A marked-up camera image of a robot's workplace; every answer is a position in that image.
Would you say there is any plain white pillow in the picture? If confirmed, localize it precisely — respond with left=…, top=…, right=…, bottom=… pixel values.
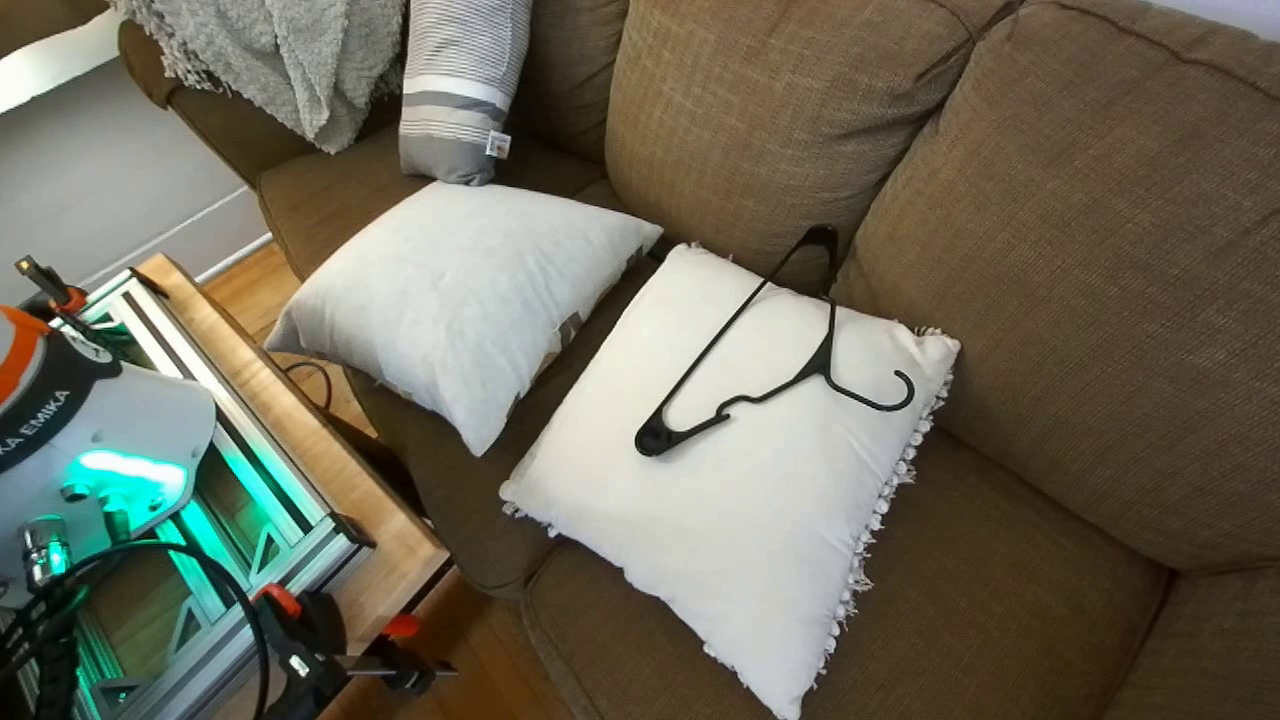
left=265, top=180, right=667, bottom=461

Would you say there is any white fringed pillow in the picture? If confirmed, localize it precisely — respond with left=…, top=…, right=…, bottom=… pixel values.
left=496, top=240, right=965, bottom=720

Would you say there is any grey striped pillow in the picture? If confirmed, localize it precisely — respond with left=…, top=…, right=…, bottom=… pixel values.
left=396, top=0, right=535, bottom=187

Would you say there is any black plastic clothes hanger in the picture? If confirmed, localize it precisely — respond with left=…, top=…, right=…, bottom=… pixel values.
left=631, top=225, right=920, bottom=461

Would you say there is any wooden mounting board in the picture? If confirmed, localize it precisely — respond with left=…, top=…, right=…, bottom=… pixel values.
left=132, top=254, right=454, bottom=661

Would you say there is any orange black bar clamp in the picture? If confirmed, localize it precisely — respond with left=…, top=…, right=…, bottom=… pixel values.
left=345, top=610, right=459, bottom=699
left=12, top=254, right=90, bottom=322
left=246, top=582, right=356, bottom=720

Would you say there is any wooden side cart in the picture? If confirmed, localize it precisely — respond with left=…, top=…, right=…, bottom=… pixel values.
left=50, top=266, right=378, bottom=720

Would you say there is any brown fabric sofa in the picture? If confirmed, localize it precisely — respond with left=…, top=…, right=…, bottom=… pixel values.
left=115, top=0, right=1280, bottom=720

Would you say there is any cream knitted blanket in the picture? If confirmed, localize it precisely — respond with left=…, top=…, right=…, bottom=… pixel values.
left=118, top=0, right=409, bottom=159

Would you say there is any thin black cable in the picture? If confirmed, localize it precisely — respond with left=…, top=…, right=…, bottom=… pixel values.
left=270, top=353, right=339, bottom=419

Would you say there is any black base cable bundle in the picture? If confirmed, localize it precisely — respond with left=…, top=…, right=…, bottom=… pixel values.
left=0, top=535, right=280, bottom=720

